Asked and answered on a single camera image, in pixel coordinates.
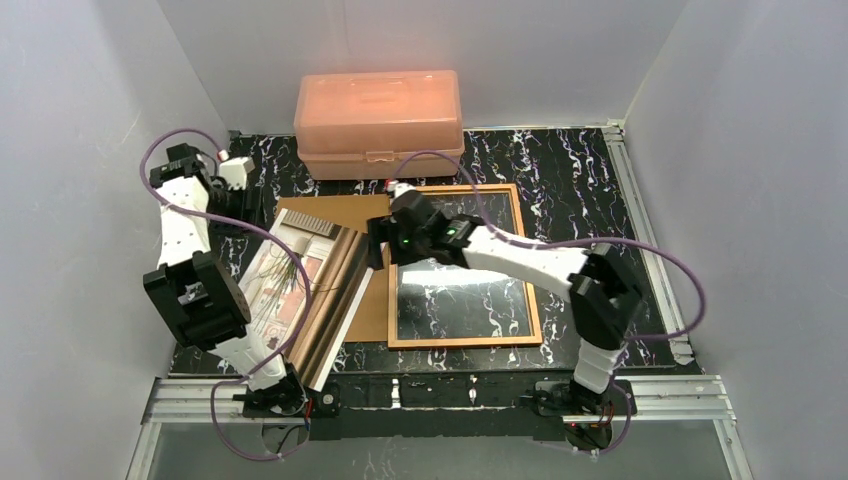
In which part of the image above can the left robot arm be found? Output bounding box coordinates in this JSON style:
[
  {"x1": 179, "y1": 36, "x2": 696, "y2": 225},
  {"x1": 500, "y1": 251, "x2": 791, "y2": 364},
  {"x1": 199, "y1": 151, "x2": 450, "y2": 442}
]
[{"x1": 143, "y1": 143, "x2": 287, "y2": 391}]

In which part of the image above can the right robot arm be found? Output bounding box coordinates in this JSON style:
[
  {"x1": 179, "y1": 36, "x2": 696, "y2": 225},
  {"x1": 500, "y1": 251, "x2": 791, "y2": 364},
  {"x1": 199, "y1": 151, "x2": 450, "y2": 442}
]
[{"x1": 366, "y1": 183, "x2": 644, "y2": 395}]

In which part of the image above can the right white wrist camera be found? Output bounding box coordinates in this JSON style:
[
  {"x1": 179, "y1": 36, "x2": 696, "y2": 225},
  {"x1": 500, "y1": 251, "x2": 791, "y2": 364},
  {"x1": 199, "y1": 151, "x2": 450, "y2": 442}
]
[{"x1": 387, "y1": 180, "x2": 416, "y2": 199}]

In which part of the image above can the purple cable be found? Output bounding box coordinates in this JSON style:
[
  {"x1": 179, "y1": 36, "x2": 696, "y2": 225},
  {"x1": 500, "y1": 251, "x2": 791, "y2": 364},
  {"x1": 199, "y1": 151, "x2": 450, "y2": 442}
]
[
  {"x1": 139, "y1": 127, "x2": 314, "y2": 463},
  {"x1": 387, "y1": 150, "x2": 708, "y2": 457}
]

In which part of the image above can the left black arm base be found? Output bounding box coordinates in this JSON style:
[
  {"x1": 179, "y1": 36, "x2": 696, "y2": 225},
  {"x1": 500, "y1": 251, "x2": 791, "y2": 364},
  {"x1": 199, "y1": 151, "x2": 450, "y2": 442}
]
[{"x1": 232, "y1": 383, "x2": 342, "y2": 419}]

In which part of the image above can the pink plastic storage box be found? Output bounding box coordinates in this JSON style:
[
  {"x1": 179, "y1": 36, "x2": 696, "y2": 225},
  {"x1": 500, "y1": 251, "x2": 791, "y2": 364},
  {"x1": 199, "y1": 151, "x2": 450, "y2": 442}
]
[{"x1": 294, "y1": 70, "x2": 465, "y2": 181}]

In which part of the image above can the brown wooden picture frame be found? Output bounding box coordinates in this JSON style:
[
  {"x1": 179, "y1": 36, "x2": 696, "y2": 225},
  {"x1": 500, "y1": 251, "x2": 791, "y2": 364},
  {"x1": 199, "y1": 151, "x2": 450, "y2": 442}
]
[{"x1": 386, "y1": 183, "x2": 544, "y2": 350}]

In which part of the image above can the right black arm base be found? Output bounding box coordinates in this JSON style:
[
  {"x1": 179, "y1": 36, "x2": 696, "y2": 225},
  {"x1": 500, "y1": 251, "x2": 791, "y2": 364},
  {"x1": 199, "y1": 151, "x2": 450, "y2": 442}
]
[{"x1": 528, "y1": 379, "x2": 638, "y2": 420}]

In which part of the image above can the aluminium front rail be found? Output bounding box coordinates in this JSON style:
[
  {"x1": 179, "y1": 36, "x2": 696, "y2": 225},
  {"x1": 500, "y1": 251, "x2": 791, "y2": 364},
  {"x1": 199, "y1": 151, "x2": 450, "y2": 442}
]
[{"x1": 142, "y1": 372, "x2": 737, "y2": 423}]

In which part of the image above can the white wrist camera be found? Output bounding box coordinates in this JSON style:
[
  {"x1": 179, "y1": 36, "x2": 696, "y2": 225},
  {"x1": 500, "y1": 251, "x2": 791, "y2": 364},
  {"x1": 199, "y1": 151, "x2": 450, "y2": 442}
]
[
  {"x1": 387, "y1": 180, "x2": 416, "y2": 199},
  {"x1": 217, "y1": 157, "x2": 255, "y2": 190}
]

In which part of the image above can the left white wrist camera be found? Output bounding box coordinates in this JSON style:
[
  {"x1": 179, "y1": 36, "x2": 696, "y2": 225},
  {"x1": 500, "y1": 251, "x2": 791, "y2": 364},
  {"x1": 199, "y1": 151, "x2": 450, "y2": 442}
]
[{"x1": 217, "y1": 157, "x2": 255, "y2": 190}]

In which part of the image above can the window and plant photo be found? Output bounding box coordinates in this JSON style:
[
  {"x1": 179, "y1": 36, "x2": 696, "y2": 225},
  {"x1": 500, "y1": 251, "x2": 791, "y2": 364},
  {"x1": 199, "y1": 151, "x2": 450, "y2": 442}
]
[{"x1": 239, "y1": 208, "x2": 373, "y2": 391}]

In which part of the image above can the clear acrylic sheet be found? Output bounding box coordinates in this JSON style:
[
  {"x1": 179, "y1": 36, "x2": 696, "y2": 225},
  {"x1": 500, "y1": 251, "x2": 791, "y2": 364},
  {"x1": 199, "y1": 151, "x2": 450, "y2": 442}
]
[{"x1": 396, "y1": 192, "x2": 535, "y2": 340}]

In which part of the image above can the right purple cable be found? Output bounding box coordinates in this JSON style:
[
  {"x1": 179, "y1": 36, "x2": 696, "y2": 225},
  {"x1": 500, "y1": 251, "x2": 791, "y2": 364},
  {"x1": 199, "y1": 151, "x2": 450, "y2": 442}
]
[{"x1": 387, "y1": 150, "x2": 708, "y2": 457}]

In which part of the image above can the brown cardboard backing board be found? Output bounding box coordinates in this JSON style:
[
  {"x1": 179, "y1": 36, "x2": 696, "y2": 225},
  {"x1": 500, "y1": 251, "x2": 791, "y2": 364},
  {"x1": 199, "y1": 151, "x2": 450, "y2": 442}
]
[{"x1": 276, "y1": 194, "x2": 389, "y2": 343}]

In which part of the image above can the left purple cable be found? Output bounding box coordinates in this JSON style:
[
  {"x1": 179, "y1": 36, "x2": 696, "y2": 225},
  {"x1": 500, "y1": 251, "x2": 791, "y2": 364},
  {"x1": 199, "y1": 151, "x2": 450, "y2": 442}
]
[{"x1": 139, "y1": 127, "x2": 314, "y2": 463}]

